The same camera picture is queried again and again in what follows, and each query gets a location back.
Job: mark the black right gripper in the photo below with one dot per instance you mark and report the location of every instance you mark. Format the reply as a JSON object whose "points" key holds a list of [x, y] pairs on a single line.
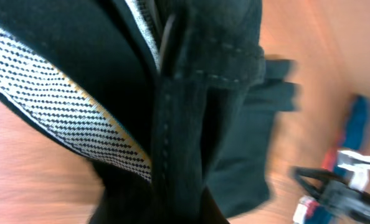
{"points": [[335, 196]]}

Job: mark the black shorts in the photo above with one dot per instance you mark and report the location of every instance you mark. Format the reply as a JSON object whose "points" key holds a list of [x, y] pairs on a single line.
{"points": [[172, 102]]}

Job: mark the red white garment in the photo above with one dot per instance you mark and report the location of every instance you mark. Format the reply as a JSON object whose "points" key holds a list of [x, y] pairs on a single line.
{"points": [[313, 182]]}

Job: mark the blue garment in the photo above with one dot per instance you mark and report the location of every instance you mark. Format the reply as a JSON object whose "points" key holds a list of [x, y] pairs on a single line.
{"points": [[351, 137]]}

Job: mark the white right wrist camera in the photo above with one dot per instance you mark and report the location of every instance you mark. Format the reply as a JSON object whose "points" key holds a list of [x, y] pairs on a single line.
{"points": [[358, 164]]}

